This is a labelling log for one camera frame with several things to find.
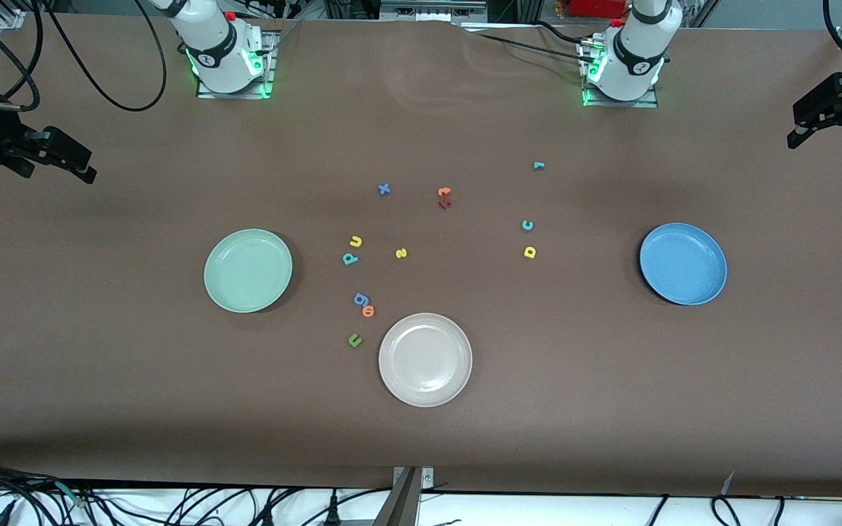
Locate green plate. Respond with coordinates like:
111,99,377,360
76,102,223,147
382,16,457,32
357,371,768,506
204,229,294,314

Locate red box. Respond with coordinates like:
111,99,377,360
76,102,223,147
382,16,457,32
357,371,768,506
567,0,626,19

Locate grey power strip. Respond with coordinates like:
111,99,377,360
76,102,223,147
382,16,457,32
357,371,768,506
379,0,489,23

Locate black looping arm cable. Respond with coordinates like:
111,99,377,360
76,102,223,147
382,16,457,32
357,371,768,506
45,0,168,113

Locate brown table cover sheet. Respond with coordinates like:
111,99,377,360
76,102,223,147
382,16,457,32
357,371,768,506
0,13,842,499

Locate metal table bracket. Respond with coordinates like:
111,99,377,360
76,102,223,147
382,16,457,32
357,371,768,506
373,466,436,526

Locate blue plate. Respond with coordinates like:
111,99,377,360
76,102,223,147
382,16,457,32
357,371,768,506
639,223,728,306

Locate beige plate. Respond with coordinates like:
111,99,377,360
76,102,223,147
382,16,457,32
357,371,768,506
379,313,474,408

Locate black base power cable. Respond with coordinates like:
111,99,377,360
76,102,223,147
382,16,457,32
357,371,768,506
476,29,590,66

